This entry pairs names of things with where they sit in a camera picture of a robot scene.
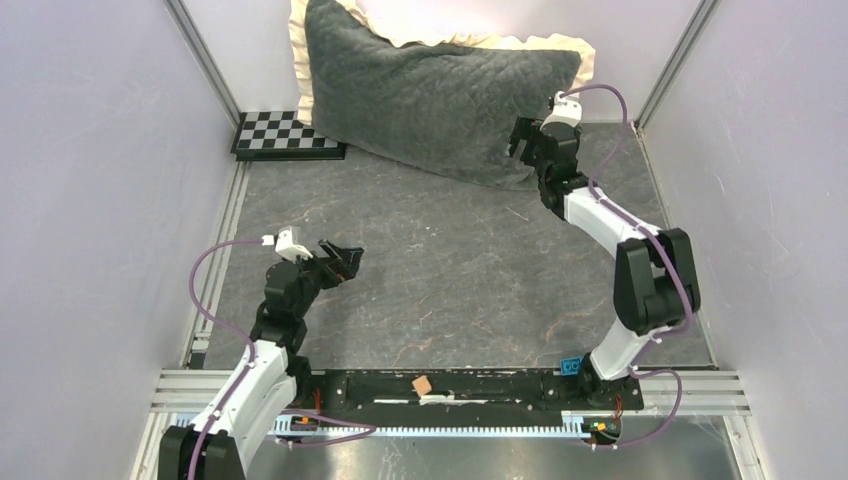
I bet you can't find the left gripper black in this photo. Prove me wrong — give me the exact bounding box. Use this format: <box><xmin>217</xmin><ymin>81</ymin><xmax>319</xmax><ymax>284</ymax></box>
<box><xmin>283</xmin><ymin>238</ymin><xmax>363</xmax><ymax>318</ymax></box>

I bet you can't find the grey pillowcase with cream ruffle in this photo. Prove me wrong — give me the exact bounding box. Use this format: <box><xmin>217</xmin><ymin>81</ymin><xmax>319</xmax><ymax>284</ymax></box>
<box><xmin>288</xmin><ymin>1</ymin><xmax>596</xmax><ymax>191</ymax></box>

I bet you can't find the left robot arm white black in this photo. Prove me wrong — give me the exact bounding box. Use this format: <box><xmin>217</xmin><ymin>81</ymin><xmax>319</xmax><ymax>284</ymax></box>
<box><xmin>157</xmin><ymin>230</ymin><xmax>365</xmax><ymax>479</ymax></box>

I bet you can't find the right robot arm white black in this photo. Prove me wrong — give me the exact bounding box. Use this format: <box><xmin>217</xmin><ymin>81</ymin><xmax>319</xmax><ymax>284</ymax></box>
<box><xmin>507</xmin><ymin>117</ymin><xmax>700</xmax><ymax>408</ymax></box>

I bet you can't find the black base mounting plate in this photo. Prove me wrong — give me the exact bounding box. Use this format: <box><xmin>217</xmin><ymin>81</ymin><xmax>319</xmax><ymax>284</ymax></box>
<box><xmin>291</xmin><ymin>368</ymin><xmax>645</xmax><ymax>427</ymax></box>

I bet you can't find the small tan cube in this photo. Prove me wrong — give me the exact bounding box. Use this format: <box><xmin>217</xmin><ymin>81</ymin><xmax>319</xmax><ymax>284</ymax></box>
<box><xmin>411</xmin><ymin>375</ymin><xmax>433</xmax><ymax>397</ymax></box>

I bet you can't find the black white checkerboard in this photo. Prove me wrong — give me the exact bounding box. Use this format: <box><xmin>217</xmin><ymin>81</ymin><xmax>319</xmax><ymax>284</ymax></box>
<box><xmin>230</xmin><ymin>111</ymin><xmax>347</xmax><ymax>162</ymax></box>

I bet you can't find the blue toy brick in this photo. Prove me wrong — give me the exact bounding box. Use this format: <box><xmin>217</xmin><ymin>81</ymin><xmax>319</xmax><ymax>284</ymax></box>
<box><xmin>560</xmin><ymin>356</ymin><xmax>583</xmax><ymax>376</ymax></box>

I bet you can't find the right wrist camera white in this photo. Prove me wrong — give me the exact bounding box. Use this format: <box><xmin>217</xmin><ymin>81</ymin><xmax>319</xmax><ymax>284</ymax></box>
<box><xmin>541</xmin><ymin>91</ymin><xmax>583</xmax><ymax>130</ymax></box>

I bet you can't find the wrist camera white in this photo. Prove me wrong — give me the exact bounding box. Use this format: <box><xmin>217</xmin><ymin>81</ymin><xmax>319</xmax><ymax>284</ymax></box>
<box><xmin>261</xmin><ymin>226</ymin><xmax>313</xmax><ymax>262</ymax></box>
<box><xmin>541</xmin><ymin>91</ymin><xmax>583</xmax><ymax>130</ymax></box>

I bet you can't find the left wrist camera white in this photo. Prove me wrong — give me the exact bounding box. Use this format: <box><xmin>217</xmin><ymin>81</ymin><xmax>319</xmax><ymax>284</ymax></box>
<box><xmin>261</xmin><ymin>226</ymin><xmax>313</xmax><ymax>262</ymax></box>

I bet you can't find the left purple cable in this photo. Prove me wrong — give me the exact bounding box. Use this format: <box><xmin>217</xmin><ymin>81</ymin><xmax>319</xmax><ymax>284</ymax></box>
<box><xmin>186</xmin><ymin>238</ymin><xmax>379</xmax><ymax>480</ymax></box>

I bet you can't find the light blue cable duct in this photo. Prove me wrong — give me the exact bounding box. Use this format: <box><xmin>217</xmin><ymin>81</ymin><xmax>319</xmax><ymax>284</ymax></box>
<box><xmin>173</xmin><ymin>411</ymin><xmax>624</xmax><ymax>440</ymax></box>

